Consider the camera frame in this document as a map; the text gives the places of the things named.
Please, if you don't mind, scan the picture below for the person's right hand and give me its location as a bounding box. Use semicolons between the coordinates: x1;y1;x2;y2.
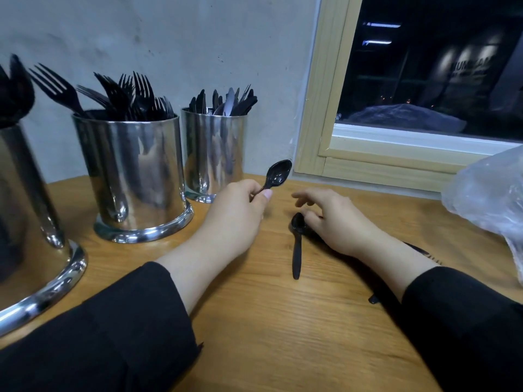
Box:
291;187;385;260

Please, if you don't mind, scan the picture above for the person's left hand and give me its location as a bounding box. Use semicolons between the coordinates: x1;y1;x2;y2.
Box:
200;179;275;262

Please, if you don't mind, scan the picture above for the black plastic spoon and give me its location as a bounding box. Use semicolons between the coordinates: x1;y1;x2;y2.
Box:
288;212;308;281
252;159;294;199

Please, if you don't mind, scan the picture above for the black plastic fork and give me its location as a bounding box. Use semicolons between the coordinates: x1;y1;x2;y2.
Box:
368;241;442;305

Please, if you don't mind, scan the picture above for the bunch of black knives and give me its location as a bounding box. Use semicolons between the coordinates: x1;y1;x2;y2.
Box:
186;85;258;117

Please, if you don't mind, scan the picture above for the bunch of black forks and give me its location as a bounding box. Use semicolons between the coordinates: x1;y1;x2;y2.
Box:
28;63;177;121

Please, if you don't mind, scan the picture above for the bunch of black spoons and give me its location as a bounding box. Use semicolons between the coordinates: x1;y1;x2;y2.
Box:
0;54;36;130

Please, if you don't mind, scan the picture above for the person's left forearm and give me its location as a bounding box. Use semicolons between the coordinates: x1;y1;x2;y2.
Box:
0;241;238;392

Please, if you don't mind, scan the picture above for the dark parked car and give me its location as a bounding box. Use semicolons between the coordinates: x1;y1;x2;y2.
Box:
347;104;469;134

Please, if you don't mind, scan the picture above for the clear plastic bag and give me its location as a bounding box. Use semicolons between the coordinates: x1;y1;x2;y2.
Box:
441;146;523;286

